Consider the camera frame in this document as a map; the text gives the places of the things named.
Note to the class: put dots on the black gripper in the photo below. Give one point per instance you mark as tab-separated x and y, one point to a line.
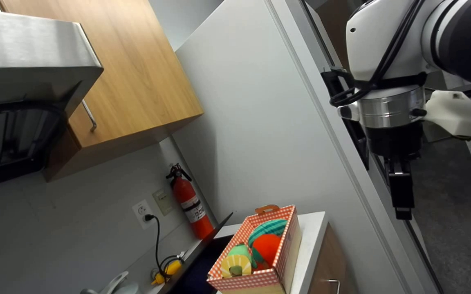
397	141

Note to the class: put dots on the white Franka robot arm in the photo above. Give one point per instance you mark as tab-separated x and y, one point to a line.
400	43

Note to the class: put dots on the orange plush toy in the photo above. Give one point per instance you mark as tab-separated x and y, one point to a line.
268	247

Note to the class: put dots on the yellow green plush toy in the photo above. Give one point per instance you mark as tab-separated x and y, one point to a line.
236	262

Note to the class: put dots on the red checkered cardboard basket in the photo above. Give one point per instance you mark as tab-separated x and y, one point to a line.
285	255

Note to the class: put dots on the tall white refrigerator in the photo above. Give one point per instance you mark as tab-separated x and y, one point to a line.
258	108

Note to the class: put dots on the black cooktop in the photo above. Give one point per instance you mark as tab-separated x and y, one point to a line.
204	262

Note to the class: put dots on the red fire extinguisher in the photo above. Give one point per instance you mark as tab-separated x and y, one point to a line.
189	202

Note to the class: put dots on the small yellow object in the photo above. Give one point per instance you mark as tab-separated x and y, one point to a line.
173	267

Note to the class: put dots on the wooden upper cabinet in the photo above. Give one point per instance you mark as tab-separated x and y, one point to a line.
138	66

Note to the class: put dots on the stainless steel range hood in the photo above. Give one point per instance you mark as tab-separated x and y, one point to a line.
29	50

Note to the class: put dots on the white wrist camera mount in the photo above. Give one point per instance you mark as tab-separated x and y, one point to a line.
459	115

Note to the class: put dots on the white wall switch plate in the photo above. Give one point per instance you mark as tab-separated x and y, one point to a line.
164	202

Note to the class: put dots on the white wall outlet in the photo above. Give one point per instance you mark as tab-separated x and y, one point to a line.
145	213

